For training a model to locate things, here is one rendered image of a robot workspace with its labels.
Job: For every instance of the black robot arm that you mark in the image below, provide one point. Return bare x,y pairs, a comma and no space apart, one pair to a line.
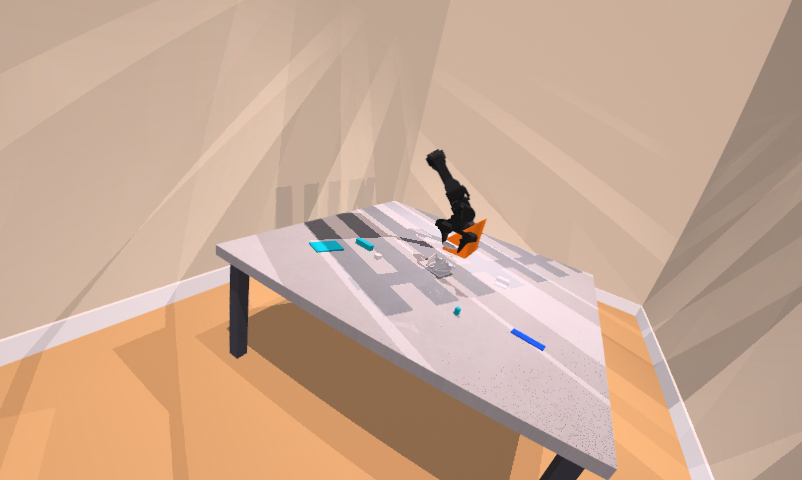
455,194

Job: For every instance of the cyan flat square plate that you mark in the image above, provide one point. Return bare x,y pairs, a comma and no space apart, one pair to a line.
326,246

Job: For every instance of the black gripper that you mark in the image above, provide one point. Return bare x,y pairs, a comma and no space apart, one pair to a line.
467,237

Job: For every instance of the blue flat bar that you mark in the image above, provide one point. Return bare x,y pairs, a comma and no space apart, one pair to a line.
528,339

